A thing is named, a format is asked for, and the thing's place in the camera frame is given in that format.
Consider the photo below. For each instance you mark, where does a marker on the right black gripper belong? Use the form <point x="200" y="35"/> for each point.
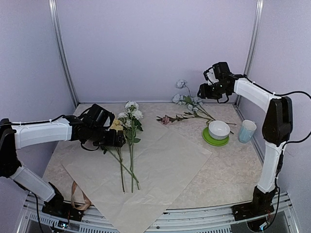
<point x="204" y="92"/>

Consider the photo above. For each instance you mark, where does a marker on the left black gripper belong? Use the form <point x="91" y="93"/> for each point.
<point x="112" y="142"/>

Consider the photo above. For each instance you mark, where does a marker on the pink rose stem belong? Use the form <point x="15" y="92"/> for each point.
<point x="119" y="158"/>

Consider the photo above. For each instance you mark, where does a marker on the yellow rose bunch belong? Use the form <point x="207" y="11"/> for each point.
<point x="117" y="126"/>

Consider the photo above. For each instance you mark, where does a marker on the white rose stem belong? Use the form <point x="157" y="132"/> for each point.
<point x="131" y="138"/>

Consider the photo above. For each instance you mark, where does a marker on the white pink flower stem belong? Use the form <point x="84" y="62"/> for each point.
<point x="132" y="106"/>

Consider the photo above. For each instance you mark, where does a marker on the pink wrapping paper sheet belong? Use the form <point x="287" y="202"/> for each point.
<point x="164" y="164"/>

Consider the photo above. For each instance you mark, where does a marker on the dried mauve flower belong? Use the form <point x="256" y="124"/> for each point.
<point x="165" y="120"/>

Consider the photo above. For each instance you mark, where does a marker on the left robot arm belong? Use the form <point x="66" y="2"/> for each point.
<point x="93" y="125"/>

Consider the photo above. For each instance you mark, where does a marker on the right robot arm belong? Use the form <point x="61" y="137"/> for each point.
<point x="276" y="129"/>

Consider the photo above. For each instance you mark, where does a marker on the white ceramic bowl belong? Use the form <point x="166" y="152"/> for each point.
<point x="218" y="130"/>

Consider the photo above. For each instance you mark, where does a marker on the light blue cup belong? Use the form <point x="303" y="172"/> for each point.
<point x="246" y="131"/>

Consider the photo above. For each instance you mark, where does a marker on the green plate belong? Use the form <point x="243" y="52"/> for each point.
<point x="209" y="139"/>

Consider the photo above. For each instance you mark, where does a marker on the right aluminium frame post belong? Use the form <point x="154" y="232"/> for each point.
<point x="254" y="36"/>

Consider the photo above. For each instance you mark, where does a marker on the aluminium frame post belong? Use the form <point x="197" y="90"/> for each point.
<point x="61" y="50"/>
<point x="254" y="36"/>

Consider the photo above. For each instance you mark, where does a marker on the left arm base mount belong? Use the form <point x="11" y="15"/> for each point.
<point x="57" y="207"/>

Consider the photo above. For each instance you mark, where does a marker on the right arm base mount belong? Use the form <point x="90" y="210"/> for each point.
<point x="261" y="204"/>

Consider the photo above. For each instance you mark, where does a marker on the left aluminium frame post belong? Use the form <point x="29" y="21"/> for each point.
<point x="61" y="50"/>

